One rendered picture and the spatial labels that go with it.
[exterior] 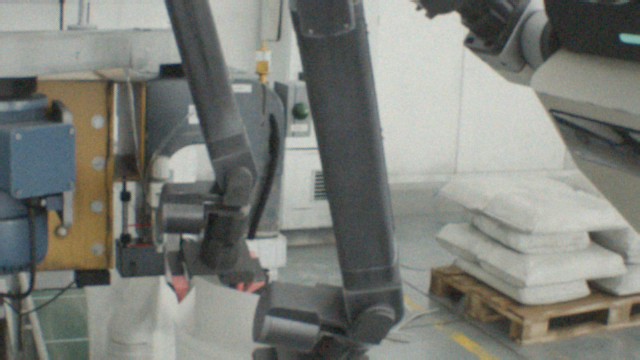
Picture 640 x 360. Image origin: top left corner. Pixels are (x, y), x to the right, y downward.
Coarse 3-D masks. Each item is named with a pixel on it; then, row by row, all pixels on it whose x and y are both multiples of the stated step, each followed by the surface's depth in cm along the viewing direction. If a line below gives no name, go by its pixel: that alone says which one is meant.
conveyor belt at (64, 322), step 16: (80, 288) 329; (48, 304) 309; (64, 304) 311; (80, 304) 312; (48, 320) 294; (64, 320) 296; (80, 320) 297; (48, 336) 281; (64, 336) 282; (80, 336) 283; (48, 352) 268; (64, 352) 269; (80, 352) 270
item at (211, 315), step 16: (192, 288) 145; (208, 288) 143; (224, 288) 141; (192, 304) 139; (208, 304) 144; (224, 304) 141; (240, 304) 140; (256, 304) 139; (176, 320) 130; (192, 320) 140; (208, 320) 144; (224, 320) 142; (240, 320) 140; (176, 336) 124; (192, 336) 140; (208, 336) 145; (224, 336) 142; (240, 336) 141; (176, 352) 125; (192, 352) 120; (208, 352) 118; (224, 352) 116; (240, 352) 141
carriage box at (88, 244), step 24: (96, 72) 154; (48, 96) 139; (72, 96) 140; (96, 96) 142; (96, 120) 142; (96, 144) 143; (96, 168) 144; (96, 192) 145; (96, 216) 146; (72, 240) 145; (96, 240) 146; (48, 264) 144; (72, 264) 145; (96, 264) 147
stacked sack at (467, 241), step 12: (444, 228) 458; (456, 228) 449; (468, 228) 449; (444, 240) 451; (456, 240) 445; (468, 240) 438; (480, 240) 432; (492, 240) 433; (456, 252) 444; (468, 252) 432; (480, 252) 428
